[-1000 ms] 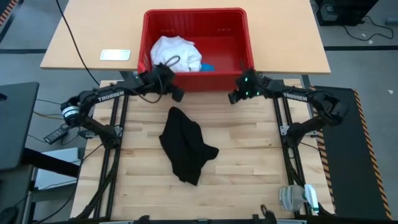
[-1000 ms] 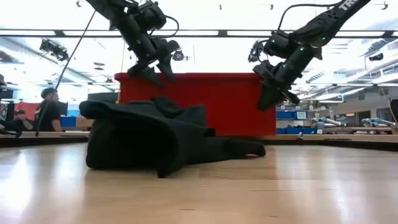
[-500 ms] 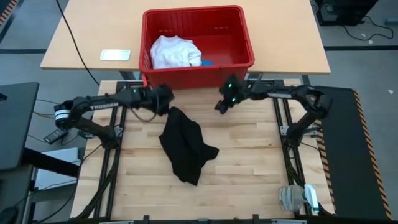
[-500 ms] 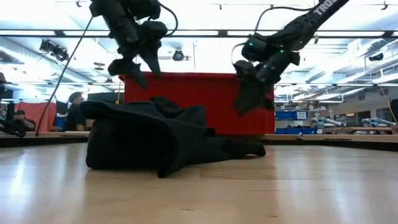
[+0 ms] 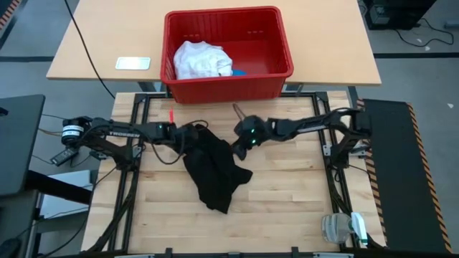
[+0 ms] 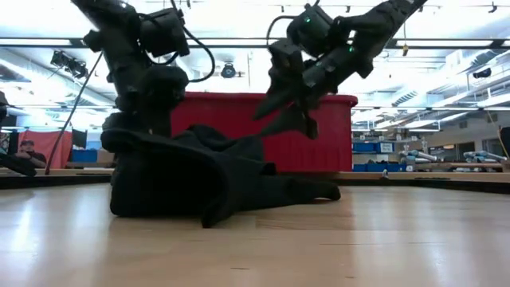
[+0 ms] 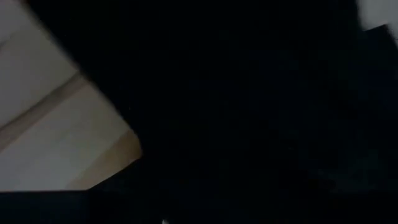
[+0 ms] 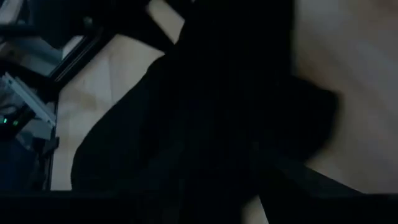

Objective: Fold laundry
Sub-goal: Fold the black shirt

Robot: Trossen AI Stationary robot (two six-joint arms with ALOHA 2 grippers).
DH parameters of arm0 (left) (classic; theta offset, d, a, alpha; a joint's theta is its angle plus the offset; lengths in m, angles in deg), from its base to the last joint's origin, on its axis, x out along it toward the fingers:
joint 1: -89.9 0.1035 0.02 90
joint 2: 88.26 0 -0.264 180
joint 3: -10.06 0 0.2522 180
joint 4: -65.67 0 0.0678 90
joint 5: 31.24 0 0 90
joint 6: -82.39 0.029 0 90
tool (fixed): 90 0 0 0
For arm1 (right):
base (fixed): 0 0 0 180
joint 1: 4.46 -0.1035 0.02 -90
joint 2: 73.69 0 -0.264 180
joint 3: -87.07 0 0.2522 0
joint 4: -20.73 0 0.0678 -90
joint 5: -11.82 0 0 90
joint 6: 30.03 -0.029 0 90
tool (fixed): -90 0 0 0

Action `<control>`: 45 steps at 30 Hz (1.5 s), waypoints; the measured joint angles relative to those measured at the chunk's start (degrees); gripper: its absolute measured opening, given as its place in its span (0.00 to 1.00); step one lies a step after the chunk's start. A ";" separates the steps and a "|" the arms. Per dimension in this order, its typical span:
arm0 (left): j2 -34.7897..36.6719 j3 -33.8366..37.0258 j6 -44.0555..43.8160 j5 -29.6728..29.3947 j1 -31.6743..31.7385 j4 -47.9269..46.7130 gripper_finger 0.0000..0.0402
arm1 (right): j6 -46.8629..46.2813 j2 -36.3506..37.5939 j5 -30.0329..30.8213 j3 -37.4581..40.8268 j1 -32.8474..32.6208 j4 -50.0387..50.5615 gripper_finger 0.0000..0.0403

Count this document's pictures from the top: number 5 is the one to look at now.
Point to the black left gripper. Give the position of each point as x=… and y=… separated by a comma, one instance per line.
x=184, y=135

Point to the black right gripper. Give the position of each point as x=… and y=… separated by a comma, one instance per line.
x=251, y=135

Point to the black pants garment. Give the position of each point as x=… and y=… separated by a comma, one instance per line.
x=215, y=172

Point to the white shirt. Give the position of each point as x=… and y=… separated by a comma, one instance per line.
x=201, y=61

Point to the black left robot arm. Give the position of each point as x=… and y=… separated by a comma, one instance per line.
x=118, y=129

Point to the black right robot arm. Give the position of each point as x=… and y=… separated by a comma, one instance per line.
x=308, y=125

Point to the red plastic laundry basket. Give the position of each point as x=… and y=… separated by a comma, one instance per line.
x=229, y=91

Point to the red strip tag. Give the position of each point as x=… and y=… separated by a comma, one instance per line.
x=171, y=115

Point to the brown strip tag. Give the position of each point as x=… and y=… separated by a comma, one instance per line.
x=239, y=112

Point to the black power adapter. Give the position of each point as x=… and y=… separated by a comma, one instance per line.
x=64, y=156

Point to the white shelf board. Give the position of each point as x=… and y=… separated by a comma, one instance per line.
x=66, y=193

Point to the light wooden desk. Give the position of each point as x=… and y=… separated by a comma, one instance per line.
x=322, y=43

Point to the black stand beam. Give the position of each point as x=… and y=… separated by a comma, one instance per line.
x=57, y=186

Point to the white handheld device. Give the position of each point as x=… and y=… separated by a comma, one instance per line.
x=359, y=227

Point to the black mat hazard-striped edge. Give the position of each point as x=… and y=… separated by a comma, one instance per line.
x=394, y=172
x=8, y=12

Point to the dark flat panel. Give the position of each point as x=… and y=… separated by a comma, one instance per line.
x=18, y=143

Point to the black computer tower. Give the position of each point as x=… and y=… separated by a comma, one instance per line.
x=394, y=12

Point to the grey floor box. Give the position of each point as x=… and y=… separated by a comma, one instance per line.
x=452, y=24

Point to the black aluminium table frame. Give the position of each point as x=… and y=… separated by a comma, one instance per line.
x=305, y=95

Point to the silver frame bracket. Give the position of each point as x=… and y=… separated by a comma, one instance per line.
x=327, y=149

